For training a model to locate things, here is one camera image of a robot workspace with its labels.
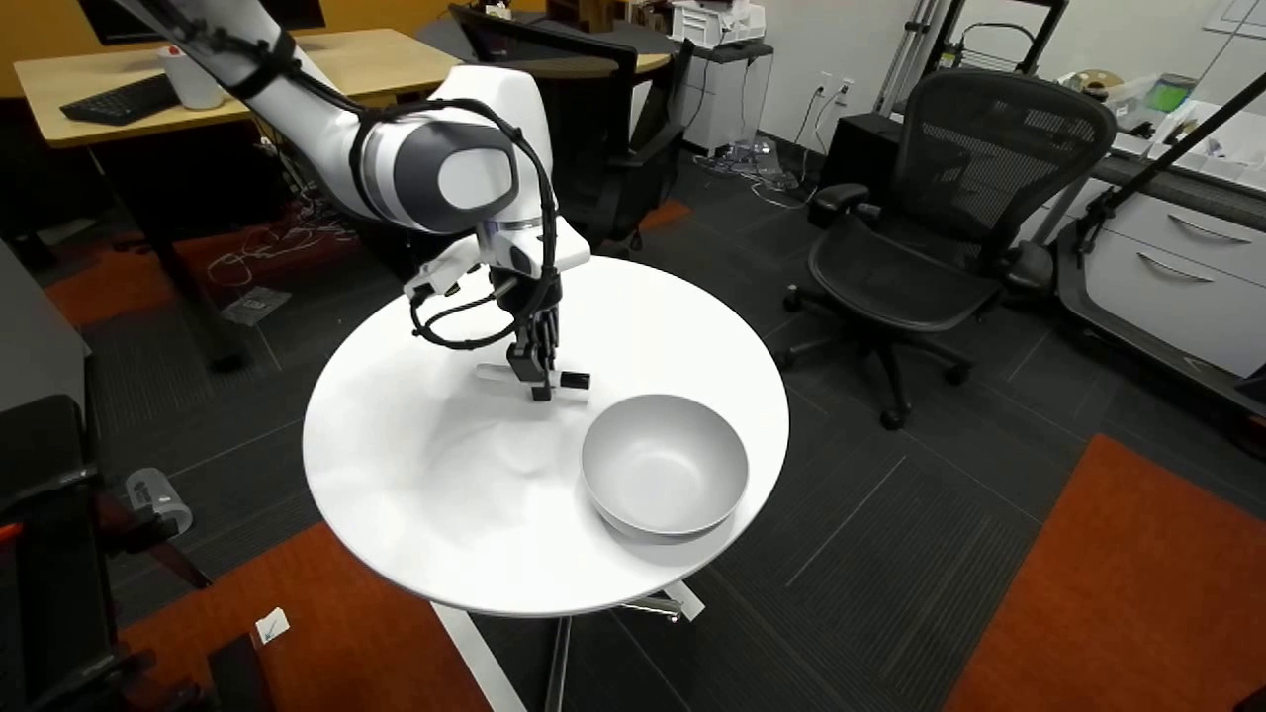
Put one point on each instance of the grey bowl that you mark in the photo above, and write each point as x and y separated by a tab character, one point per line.
664	465

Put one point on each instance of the black box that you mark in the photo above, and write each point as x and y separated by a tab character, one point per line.
866	152

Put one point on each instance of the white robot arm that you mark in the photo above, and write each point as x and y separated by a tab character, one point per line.
421	171

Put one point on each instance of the white paper scrap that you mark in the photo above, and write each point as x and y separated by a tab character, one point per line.
271	626

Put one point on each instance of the black keyboard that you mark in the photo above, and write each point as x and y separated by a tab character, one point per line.
123	102

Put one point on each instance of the wooden desk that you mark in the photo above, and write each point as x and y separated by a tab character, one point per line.
370	63

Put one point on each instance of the black tripod stand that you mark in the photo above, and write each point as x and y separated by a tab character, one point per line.
1160	159

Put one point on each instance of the white mug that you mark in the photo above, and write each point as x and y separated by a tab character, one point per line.
192	90

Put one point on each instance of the black post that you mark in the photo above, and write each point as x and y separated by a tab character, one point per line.
239	673

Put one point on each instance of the black mesh office chair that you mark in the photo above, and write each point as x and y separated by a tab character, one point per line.
925	241

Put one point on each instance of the white table base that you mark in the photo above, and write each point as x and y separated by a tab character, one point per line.
657	602

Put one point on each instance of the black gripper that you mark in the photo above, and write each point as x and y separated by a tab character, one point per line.
537	330

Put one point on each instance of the white drawer cabinet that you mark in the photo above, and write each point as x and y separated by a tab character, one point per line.
1172	284

